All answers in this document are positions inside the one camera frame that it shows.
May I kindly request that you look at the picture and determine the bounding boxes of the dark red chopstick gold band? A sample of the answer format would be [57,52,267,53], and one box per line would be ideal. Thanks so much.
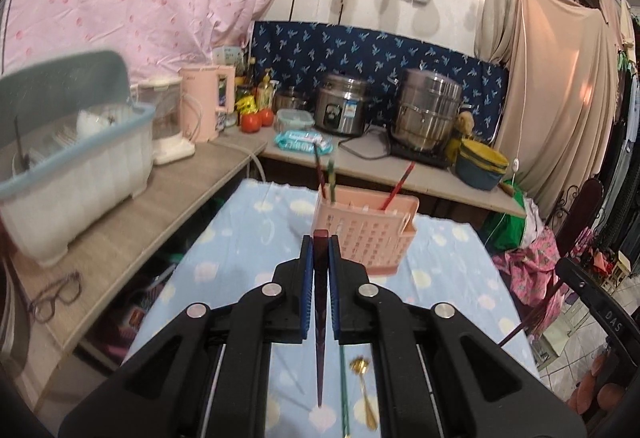
[314,229,330,406]

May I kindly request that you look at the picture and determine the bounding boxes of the green chopstick gold band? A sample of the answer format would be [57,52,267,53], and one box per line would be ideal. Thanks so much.
[326,159,336,205]
[338,345,350,438]

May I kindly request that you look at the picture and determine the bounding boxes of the gold flower-shaped spoon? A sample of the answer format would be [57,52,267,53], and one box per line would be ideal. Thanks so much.
[349,356,378,430]

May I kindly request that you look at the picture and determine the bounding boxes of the bright red chopstick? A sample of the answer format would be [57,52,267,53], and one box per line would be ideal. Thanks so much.
[498,278,564,348]

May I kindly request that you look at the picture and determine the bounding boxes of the right hand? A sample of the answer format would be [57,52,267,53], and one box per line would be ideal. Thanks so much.
[567,351,625,415]

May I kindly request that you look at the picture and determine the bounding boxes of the pink perforated utensil basket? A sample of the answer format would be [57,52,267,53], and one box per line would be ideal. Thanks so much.
[312,186,420,276]

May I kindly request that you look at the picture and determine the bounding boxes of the blue planet-pattern tablecloth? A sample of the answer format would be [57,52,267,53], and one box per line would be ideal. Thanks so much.
[125,179,518,437]

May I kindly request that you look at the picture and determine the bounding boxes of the pink floral garment pile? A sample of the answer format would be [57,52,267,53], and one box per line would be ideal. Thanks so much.
[492,227,568,335]

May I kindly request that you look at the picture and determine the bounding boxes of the teal wet wipes pack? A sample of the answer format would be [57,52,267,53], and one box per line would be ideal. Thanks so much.
[273,129,334,155]

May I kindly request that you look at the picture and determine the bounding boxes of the glass food container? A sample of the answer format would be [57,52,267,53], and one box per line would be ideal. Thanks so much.
[273,109,314,133]

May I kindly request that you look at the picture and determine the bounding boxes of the red tomato left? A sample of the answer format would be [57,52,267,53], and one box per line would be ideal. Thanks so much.
[240,113,262,134]

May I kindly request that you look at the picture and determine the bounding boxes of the red tomato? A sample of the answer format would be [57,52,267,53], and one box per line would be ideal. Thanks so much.
[259,108,274,127]
[240,113,262,134]

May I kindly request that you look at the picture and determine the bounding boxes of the red tomato right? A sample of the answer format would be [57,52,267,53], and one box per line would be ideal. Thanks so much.
[259,108,274,127]

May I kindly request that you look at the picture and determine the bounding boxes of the green cloth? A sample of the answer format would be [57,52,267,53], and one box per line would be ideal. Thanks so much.
[482,189,532,254]

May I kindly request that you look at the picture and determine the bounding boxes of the stainless steel rice cooker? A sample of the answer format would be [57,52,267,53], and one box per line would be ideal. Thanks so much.
[314,73,369,137]

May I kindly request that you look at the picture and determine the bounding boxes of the condiment bottles group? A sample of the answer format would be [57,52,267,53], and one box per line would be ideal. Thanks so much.
[212,46,274,123]

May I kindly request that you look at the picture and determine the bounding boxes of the blue yellow stacked bowls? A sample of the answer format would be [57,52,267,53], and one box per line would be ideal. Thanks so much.
[454,138,510,191]

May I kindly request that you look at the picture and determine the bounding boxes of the pink electric kettle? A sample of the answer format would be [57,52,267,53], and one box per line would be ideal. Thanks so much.
[179,65,235,143]

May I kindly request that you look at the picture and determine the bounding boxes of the large stainless steamer pot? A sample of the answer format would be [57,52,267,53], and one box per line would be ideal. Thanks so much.
[392,69,462,152]

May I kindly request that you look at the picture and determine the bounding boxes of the white food steamer appliance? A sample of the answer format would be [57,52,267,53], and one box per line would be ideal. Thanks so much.
[132,76,195,166]

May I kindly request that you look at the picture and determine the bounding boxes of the brown plush toy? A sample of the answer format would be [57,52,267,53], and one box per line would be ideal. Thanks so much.
[444,110,475,163]

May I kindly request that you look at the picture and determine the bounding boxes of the navy bird-pattern cloth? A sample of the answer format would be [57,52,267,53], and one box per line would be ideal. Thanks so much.
[250,21,509,141]

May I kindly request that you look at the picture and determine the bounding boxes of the eyeglasses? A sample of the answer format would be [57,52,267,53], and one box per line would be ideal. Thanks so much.
[28,271,82,323]

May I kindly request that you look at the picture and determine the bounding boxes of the white dish drainer teal lid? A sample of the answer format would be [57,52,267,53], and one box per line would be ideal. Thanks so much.
[1,50,155,267]

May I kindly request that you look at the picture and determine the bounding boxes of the beige hanging curtain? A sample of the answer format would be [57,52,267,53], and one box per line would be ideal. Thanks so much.
[474,0,623,215]

